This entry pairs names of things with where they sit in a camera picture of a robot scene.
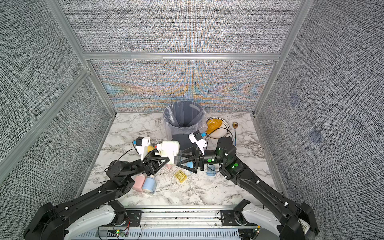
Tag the yellow white patterned bowl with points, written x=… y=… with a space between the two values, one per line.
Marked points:
x=217 y=128

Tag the yellow pencil sharpener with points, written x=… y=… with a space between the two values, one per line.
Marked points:
x=150 y=148

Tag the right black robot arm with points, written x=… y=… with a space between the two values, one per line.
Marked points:
x=236 y=171

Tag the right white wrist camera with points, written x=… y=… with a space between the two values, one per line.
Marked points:
x=198 y=138

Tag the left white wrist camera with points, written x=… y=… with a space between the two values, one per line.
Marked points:
x=142 y=144

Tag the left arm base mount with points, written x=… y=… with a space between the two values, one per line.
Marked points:
x=130 y=218

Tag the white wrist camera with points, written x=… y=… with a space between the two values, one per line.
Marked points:
x=198 y=138
x=142 y=144

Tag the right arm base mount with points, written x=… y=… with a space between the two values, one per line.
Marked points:
x=229 y=218

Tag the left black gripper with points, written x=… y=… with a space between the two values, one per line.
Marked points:
x=149 y=166

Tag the clear blue shavings tray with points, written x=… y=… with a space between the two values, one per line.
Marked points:
x=211 y=170

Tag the clear plastic bin liner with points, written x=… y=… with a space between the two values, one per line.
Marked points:
x=171 y=123

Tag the gold blue spoon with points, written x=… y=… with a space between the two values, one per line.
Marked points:
x=235 y=126

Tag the green pencil sharpener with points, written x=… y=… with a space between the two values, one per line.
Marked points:
x=169 y=149

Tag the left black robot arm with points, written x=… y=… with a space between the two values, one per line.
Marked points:
x=96 y=208

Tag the clear grey shavings tray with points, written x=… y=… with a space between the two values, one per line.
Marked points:
x=180 y=157

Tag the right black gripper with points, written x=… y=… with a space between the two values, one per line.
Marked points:
x=189 y=150

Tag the clear yellow shavings tray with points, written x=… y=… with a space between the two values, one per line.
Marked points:
x=181 y=176

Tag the light blue pencil sharpener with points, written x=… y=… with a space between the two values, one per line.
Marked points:
x=149 y=185

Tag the aluminium front rail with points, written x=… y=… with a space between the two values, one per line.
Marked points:
x=180 y=217

